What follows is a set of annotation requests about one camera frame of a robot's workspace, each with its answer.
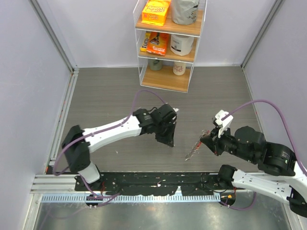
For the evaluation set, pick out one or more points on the white patterned cup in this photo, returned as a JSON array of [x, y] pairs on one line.
[[179, 68]]

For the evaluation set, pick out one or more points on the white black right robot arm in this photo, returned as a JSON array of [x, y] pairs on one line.
[[271, 158]]

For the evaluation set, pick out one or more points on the white wire wooden shelf rack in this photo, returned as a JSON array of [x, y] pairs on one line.
[[165, 78]]

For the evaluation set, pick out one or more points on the slotted white cable duct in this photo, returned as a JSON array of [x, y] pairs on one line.
[[89, 198]]

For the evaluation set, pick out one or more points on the grey green mug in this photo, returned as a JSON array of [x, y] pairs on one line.
[[155, 64]]

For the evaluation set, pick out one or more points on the yellow black candy box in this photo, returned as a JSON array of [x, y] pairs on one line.
[[144, 45]]

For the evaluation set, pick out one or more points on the orange snack box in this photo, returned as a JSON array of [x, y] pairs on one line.
[[155, 12], [157, 43]]

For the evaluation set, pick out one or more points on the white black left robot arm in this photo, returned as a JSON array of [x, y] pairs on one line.
[[80, 143]]

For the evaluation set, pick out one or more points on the aluminium frame rail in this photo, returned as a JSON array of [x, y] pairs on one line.
[[48, 183]]

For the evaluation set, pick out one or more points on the grey white bag top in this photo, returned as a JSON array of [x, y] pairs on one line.
[[184, 12]]

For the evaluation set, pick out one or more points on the orange snack box middle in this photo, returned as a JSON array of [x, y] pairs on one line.
[[157, 43]]

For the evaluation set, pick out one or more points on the white bag middle shelf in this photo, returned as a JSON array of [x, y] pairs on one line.
[[180, 44]]

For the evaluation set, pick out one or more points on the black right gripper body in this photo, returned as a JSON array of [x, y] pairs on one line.
[[226, 142]]

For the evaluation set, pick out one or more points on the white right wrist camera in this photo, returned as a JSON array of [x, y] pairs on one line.
[[222, 121]]

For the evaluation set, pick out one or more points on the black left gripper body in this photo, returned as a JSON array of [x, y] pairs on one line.
[[161, 124]]

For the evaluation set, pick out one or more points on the red handled metal key organizer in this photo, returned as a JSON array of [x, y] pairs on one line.
[[197, 145]]

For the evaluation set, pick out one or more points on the orange snack box top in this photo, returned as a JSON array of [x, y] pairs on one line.
[[155, 12]]

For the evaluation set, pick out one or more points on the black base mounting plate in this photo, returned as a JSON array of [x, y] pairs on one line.
[[158, 184]]

